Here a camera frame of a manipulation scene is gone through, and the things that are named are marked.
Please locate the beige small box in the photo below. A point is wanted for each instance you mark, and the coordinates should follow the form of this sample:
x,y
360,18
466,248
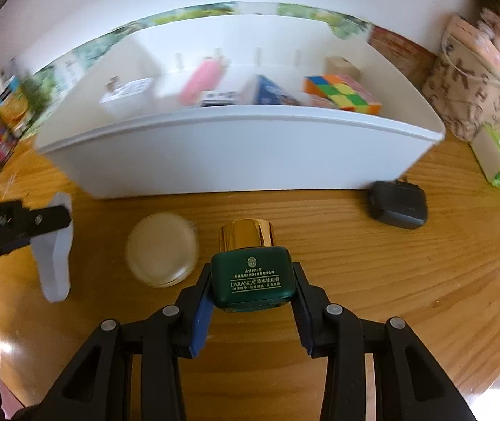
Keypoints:
x,y
337,65

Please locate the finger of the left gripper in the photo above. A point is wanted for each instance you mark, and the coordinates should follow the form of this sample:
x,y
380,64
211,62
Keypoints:
x,y
38,222

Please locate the white plastic storage bin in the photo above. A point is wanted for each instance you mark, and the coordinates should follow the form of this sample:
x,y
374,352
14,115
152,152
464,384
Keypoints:
x,y
178,149

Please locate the green bottle gold cap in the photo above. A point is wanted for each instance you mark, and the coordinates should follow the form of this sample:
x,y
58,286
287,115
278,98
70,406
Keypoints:
x,y
250,272

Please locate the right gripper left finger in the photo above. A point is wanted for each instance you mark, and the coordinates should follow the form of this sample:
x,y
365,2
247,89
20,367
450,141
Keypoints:
x,y
200,311

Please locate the round beige lid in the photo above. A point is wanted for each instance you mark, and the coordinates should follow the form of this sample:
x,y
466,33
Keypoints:
x,y
162,249

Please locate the white 80W charger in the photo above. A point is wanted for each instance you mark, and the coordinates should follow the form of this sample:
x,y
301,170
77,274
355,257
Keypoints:
x,y
128,100

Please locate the lettered canvas bag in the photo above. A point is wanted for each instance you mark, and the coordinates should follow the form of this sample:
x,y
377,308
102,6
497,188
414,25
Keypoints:
x,y
463,89

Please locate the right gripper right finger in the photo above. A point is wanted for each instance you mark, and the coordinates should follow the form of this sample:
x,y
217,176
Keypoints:
x,y
304,304

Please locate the pink comb with cap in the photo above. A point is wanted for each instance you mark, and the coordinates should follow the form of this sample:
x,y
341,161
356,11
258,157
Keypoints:
x,y
206,76

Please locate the white kids digital camera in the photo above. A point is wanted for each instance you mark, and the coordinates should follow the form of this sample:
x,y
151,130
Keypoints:
x,y
217,98

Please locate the white stand piece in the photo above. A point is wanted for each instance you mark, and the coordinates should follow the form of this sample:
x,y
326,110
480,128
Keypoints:
x,y
51,253

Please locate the colourful rubik's cube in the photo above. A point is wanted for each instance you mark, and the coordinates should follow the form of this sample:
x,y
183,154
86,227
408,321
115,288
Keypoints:
x,y
340,92

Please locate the black power adapter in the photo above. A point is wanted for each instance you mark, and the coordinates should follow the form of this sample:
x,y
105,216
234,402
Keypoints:
x,y
398,203

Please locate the floss pick box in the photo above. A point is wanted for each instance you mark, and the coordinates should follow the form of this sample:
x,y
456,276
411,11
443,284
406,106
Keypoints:
x,y
259,90

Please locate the pink pencil case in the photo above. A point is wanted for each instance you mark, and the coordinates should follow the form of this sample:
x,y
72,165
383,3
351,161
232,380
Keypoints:
x,y
475,40

